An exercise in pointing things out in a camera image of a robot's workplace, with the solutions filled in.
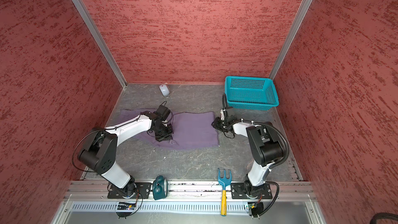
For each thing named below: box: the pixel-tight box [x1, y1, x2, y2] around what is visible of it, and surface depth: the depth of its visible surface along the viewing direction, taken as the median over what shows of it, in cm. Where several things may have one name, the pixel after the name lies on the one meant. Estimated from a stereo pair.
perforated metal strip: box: [69, 202, 247, 213], surface depth 72 cm
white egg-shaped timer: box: [158, 84, 171, 98], surface depth 110 cm
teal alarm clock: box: [152, 174, 168, 201], surface depth 70 cm
